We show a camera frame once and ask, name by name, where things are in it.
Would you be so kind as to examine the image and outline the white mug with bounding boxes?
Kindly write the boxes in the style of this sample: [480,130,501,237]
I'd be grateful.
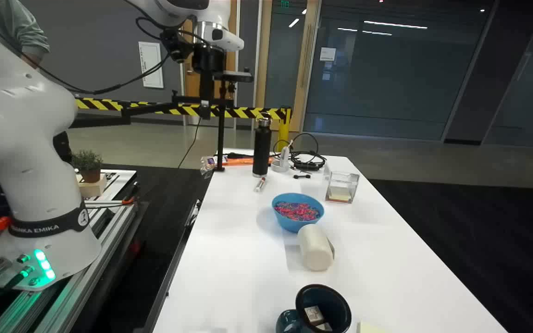
[297,224,334,272]

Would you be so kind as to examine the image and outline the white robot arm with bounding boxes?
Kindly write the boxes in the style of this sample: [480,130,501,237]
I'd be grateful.
[0,43,101,291]

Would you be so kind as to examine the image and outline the black headphones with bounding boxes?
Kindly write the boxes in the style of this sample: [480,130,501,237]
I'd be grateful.
[290,133,325,172]

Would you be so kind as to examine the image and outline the black water bottle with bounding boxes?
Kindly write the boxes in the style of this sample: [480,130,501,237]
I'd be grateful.
[253,119,271,176]

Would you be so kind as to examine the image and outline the blue bowl with beads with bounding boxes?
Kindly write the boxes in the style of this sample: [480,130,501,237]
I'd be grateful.
[271,193,323,233]

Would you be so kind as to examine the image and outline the clear glass container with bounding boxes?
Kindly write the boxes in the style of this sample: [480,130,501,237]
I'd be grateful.
[325,172,358,204]

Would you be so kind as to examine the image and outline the small potted plant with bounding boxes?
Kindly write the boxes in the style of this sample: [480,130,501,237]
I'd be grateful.
[71,150,101,183]

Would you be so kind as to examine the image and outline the yellow black caution barrier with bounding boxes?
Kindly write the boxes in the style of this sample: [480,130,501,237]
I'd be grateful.
[73,96,292,122]

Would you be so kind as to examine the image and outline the black camera stand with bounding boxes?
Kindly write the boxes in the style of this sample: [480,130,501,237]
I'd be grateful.
[120,71,253,174]

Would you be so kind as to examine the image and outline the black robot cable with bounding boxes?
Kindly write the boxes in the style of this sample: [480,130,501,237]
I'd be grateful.
[0,15,175,98]

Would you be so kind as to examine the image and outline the aluminium rail frame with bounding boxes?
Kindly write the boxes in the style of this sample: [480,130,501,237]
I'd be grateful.
[0,170,146,333]

